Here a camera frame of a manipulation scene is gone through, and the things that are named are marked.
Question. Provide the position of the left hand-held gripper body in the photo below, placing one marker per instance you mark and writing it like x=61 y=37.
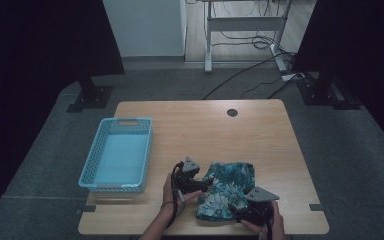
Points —
x=184 y=181

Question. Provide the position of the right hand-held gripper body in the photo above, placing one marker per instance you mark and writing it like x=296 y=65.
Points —
x=260 y=215

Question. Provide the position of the teal floral shirt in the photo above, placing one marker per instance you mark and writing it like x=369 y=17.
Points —
x=226 y=186

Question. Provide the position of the light blue plastic basket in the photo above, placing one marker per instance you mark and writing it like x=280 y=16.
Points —
x=120 y=156

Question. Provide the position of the person's left hand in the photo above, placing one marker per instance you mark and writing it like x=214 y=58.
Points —
x=168 y=196

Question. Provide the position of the person's right hand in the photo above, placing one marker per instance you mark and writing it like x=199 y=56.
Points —
x=278 y=226

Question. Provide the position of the black wrist band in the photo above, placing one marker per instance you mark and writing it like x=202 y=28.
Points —
x=167 y=203

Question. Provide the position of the black tape strip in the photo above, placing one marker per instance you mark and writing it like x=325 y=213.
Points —
x=317 y=207
x=87 y=209

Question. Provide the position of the black round table grommet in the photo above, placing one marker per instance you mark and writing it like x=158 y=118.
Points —
x=232 y=112

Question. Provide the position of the black stand base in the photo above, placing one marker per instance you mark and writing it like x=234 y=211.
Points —
x=93 y=96
x=316 y=93

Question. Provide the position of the white power strip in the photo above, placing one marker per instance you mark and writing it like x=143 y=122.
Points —
x=290 y=77

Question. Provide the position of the black curtain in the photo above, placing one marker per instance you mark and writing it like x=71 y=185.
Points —
x=30 y=66
x=363 y=50

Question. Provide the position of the white metal desk frame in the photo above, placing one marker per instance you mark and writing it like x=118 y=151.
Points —
x=245 y=24

